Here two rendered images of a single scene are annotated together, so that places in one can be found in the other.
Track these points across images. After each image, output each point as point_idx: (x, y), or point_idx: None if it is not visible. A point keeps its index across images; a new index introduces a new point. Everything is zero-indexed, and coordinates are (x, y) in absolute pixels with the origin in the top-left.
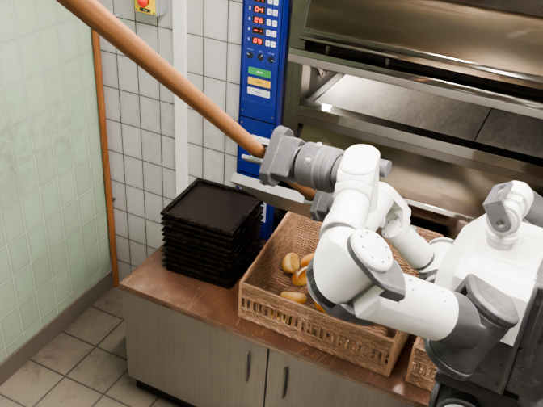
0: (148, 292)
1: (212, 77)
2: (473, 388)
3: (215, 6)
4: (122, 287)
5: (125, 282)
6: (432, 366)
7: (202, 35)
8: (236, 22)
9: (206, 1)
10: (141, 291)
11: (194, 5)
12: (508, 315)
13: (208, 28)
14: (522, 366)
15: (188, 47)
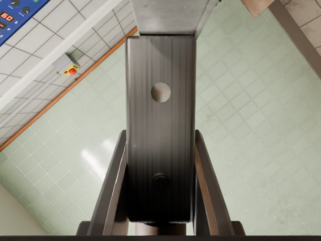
0: (270, 1)
1: (73, 6)
2: None
3: (28, 46)
4: (259, 15)
5: (254, 14)
6: None
7: (55, 34)
8: (18, 31)
9: (33, 50)
10: (268, 5)
11: (44, 51)
12: None
13: (47, 36)
14: None
15: (70, 32)
